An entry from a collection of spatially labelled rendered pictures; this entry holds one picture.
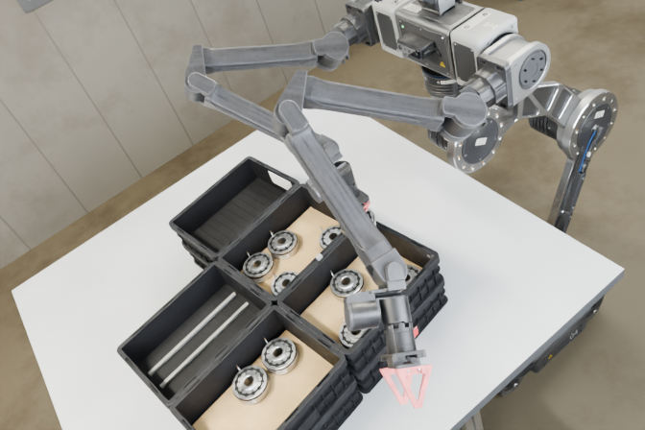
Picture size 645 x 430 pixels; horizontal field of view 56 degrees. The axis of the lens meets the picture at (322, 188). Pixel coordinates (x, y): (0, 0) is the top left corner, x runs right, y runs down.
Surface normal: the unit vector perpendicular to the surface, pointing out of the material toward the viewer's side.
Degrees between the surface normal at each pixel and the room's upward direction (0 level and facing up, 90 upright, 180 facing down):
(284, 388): 0
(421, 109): 37
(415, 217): 0
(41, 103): 90
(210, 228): 0
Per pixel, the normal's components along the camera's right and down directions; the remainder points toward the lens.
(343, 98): 0.14, -0.22
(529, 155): -0.26, -0.70
